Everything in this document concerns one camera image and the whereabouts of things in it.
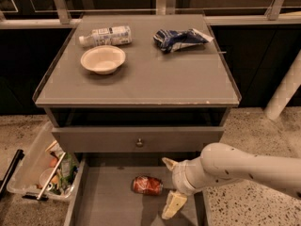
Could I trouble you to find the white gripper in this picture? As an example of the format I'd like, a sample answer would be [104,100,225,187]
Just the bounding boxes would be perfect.
[162,157,206,219]

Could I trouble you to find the red coke can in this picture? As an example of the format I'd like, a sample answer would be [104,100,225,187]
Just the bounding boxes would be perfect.
[132,175,163,196]

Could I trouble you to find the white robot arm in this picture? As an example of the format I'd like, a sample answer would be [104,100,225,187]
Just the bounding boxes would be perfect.
[162,143,301,219]

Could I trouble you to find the open grey middle drawer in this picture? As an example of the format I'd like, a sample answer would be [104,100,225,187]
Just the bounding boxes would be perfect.
[64,161,209,226]

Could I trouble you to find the grey drawer cabinet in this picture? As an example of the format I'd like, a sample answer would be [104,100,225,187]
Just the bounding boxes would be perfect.
[32,13,243,162]

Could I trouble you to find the grey top drawer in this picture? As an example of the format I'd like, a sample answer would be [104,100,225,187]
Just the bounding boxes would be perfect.
[52,126,224,153]

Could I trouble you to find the clear plastic storage bin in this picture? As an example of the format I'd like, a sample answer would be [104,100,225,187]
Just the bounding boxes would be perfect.
[7,122,78,201]

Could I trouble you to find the blue chip bag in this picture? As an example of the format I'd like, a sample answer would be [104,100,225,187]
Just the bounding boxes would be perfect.
[153,28,214,54]

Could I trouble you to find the white plastic bottle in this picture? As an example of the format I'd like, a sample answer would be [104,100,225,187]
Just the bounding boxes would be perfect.
[78,25,132,47]

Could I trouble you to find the white cylindrical robot post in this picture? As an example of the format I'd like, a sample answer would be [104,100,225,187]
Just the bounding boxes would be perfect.
[264,50,301,121]

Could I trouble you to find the black bin lid handle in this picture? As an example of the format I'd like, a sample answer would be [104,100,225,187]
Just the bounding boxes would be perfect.
[0,149,24,200]

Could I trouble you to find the metal window frame railing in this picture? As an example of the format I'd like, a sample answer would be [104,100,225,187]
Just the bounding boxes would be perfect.
[0,0,301,29]

